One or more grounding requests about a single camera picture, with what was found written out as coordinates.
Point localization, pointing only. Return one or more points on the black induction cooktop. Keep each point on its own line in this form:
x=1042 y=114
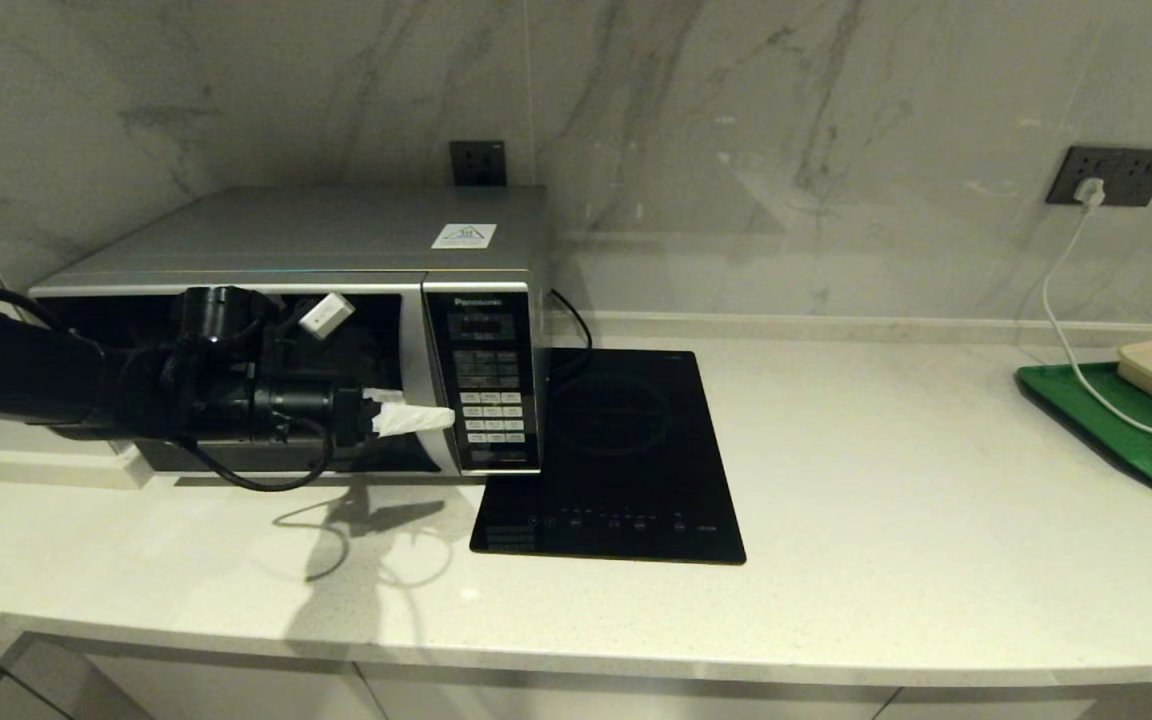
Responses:
x=636 y=420

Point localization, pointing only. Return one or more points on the silver Panasonic microwave oven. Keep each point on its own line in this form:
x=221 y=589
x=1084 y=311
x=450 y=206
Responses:
x=316 y=228

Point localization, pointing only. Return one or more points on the small dark wall socket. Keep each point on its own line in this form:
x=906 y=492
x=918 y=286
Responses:
x=478 y=164

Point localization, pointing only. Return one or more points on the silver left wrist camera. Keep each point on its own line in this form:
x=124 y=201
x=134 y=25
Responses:
x=326 y=315

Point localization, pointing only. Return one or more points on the wide dark wall socket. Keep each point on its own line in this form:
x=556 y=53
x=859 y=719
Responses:
x=1138 y=176

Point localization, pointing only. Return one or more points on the microwave door with dark window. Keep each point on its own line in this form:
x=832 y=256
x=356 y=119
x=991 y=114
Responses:
x=421 y=350

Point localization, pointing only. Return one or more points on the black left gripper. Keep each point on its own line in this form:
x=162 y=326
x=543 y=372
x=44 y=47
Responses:
x=326 y=415

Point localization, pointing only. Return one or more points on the white power plug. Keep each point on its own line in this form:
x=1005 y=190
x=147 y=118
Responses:
x=1090 y=191

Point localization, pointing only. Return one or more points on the grey glossy cabinet front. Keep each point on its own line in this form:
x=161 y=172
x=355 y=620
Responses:
x=1016 y=705
x=636 y=700
x=236 y=690

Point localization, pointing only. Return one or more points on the white sticker with triangle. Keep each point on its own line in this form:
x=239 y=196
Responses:
x=463 y=236

